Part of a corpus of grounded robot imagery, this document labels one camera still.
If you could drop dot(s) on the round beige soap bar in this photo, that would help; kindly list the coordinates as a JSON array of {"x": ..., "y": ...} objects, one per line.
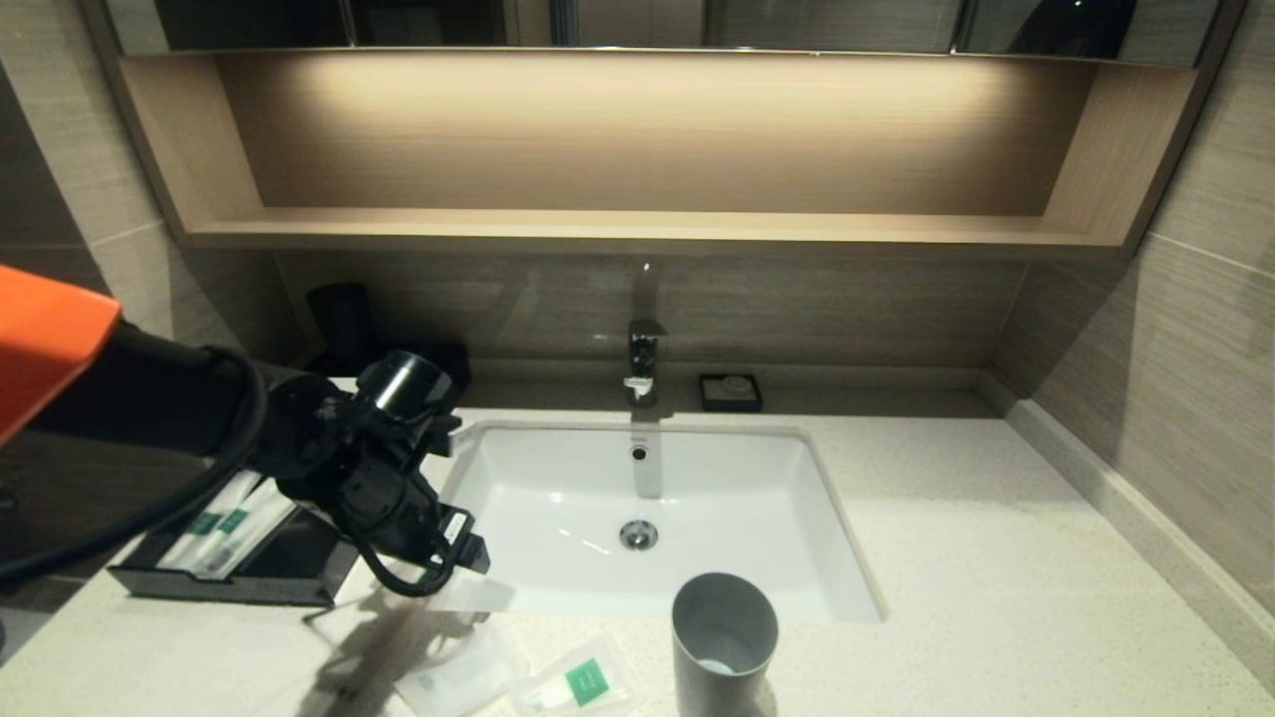
[{"x": 735, "y": 384}]

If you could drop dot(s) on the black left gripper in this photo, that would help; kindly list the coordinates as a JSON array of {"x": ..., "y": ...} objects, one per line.
[{"x": 398, "y": 508}]

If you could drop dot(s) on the chrome sink drain stopper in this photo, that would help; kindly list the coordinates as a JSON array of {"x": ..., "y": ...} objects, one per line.
[{"x": 638, "y": 535}]

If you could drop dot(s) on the white ceramic sink basin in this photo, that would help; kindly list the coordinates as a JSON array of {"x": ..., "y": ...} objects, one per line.
[{"x": 558, "y": 498}]

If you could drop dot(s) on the mirror cabinet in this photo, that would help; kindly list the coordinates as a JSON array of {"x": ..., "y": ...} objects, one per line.
[{"x": 797, "y": 22}]

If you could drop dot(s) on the black amenity tray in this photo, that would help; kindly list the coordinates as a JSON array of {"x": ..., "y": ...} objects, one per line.
[{"x": 289, "y": 558}]

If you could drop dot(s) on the black box body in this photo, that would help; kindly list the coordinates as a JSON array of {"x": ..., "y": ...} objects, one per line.
[{"x": 453, "y": 363}]

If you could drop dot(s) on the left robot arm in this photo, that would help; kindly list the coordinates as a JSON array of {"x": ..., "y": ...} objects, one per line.
[{"x": 149, "y": 388}]

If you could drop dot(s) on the small packet with green label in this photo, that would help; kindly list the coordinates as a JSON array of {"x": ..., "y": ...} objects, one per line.
[{"x": 583, "y": 682}]

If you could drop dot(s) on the wooden wall shelf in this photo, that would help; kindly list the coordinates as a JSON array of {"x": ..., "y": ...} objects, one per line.
[{"x": 637, "y": 139}]

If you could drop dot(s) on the black cylindrical container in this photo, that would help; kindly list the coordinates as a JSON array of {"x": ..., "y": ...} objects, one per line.
[{"x": 341, "y": 319}]

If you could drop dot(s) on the grey cup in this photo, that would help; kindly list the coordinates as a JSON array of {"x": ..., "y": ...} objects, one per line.
[{"x": 723, "y": 647}]

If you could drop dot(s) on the long packet with green label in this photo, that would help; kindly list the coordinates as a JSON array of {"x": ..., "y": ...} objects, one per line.
[{"x": 204, "y": 523}]

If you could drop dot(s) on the clear plastic packet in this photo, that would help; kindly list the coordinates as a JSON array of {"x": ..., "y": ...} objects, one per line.
[{"x": 458, "y": 682}]

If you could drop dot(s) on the black soap dish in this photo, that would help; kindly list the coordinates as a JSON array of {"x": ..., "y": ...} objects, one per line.
[{"x": 732, "y": 402}]

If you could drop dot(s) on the chrome faucet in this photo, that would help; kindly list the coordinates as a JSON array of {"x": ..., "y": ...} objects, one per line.
[{"x": 645, "y": 358}]

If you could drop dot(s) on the stone backsplash ledge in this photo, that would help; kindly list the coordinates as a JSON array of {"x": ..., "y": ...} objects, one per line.
[{"x": 1146, "y": 518}]

